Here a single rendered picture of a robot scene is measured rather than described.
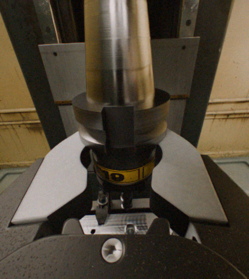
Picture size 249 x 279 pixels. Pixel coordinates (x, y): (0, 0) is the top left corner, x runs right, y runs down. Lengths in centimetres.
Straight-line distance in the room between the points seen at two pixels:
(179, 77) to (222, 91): 60
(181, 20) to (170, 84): 17
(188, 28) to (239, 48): 59
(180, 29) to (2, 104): 105
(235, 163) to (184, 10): 116
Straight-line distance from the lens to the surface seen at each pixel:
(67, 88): 56
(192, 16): 57
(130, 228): 47
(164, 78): 55
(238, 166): 146
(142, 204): 60
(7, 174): 150
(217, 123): 123
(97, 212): 47
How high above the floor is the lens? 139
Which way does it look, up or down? 31 degrees down
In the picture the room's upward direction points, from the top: 3 degrees counter-clockwise
